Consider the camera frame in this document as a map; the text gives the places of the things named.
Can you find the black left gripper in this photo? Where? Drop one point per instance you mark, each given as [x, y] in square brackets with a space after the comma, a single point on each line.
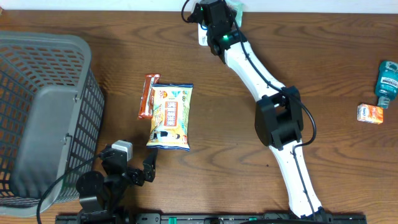
[137, 178]

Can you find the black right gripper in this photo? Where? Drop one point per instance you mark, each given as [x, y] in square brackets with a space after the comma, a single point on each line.
[229, 13]

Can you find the light green snack pouch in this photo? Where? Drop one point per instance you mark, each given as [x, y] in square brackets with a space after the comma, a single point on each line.
[237, 8]

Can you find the red snack bar wrapper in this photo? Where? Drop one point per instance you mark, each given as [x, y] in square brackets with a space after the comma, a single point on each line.
[146, 104]

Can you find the large yellow snack bag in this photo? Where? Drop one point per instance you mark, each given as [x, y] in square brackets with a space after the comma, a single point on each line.
[169, 123]

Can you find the small orange tissue pack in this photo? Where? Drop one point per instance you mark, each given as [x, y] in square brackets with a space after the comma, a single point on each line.
[370, 114]

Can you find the teal mouthwash bottle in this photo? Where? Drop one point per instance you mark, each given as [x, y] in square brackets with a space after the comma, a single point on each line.
[386, 86]

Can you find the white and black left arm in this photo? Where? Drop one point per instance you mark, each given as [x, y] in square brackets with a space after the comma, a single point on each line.
[100, 195]

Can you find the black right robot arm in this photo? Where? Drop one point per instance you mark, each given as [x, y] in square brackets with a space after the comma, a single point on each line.
[279, 109]

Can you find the grey plastic basket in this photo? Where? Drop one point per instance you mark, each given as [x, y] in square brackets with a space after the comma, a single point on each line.
[51, 112]

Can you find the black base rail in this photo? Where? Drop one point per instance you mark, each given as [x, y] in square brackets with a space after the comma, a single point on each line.
[217, 218]

